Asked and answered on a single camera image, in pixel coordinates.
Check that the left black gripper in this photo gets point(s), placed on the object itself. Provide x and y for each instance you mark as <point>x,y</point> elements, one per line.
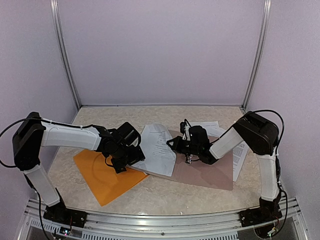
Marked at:
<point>137,154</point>

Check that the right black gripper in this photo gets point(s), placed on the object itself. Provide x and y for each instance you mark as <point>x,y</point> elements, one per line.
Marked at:
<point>176,145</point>

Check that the white printed sheet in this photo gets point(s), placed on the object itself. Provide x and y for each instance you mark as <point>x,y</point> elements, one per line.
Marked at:
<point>207,124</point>
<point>214,132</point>
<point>159,158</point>

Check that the pink-brown file folder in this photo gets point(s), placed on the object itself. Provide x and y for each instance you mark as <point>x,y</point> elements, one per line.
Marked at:
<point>216,176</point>

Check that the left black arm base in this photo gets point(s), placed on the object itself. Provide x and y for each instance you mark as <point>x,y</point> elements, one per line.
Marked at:
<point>59,213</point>

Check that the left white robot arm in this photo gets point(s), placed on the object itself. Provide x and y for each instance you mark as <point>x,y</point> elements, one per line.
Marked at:
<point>36,133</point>

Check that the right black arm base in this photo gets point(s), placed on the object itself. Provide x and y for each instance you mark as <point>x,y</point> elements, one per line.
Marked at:
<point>260,215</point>

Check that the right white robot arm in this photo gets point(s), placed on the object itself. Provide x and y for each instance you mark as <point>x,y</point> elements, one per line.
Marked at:
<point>261,135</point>

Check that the metal folder clip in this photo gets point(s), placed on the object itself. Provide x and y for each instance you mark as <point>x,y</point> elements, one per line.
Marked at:
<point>188,158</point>

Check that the orange folder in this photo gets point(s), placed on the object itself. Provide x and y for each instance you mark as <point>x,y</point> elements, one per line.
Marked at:
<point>105,184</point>

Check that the white printed sheet back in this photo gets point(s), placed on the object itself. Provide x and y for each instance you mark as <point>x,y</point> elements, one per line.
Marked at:
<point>207,124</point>

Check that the white printed sheet dense text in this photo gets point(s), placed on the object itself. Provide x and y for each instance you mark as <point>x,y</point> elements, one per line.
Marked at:
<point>239,154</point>

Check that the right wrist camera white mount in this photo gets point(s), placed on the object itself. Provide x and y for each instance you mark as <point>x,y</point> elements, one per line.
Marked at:
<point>184,129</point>

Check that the left aluminium frame post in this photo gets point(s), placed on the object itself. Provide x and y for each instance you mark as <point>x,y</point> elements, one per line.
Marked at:
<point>54,5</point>

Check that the aluminium frame post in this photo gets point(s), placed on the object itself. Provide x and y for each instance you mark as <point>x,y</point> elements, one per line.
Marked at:
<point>258,53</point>
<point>54,5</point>

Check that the right aluminium frame post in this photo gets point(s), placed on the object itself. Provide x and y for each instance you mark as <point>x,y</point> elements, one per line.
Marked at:
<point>258,53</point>

